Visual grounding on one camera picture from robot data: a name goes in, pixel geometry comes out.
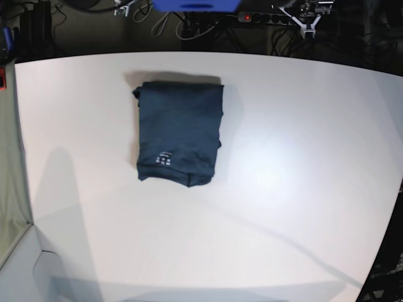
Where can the black power strip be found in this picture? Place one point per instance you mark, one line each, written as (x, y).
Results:
(265, 19)

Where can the dark blue t-shirt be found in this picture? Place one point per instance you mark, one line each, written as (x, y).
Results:
(179, 131)

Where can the red object at left edge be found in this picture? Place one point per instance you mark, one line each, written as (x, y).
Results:
(2, 79)

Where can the blue object at left edge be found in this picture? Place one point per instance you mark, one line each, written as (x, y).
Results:
(8, 38)

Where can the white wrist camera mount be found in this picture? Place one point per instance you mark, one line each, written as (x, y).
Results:
(124, 8)
(305, 13)

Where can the blue box overhead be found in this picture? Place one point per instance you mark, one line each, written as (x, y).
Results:
(196, 5)

